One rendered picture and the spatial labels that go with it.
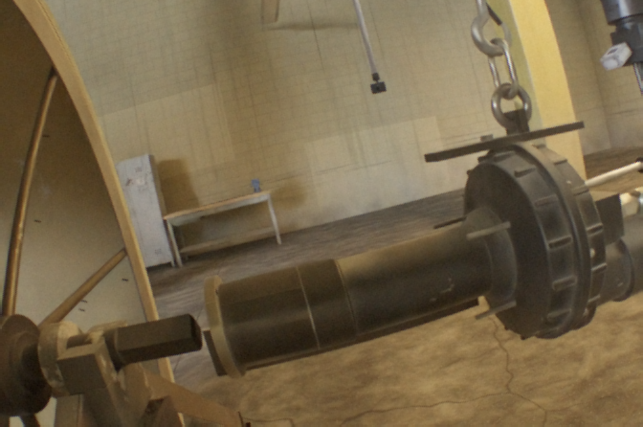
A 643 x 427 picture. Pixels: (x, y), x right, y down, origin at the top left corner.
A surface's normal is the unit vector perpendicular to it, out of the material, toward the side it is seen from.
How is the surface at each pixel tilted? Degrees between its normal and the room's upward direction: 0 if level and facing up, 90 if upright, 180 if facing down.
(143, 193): 90
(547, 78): 90
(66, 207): 109
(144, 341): 40
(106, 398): 90
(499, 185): 71
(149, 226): 90
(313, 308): 75
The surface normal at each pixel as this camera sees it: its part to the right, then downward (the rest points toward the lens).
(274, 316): 0.08, -0.24
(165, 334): -0.07, -0.72
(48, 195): 0.23, 0.40
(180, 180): 0.16, 0.04
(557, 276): 0.02, 0.22
